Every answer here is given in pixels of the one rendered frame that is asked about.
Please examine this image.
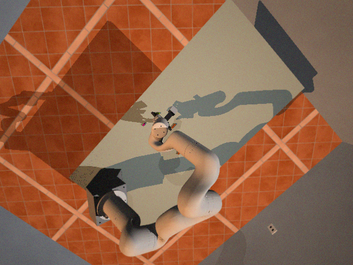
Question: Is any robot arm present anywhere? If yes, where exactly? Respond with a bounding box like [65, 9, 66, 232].
[97, 106, 222, 257]

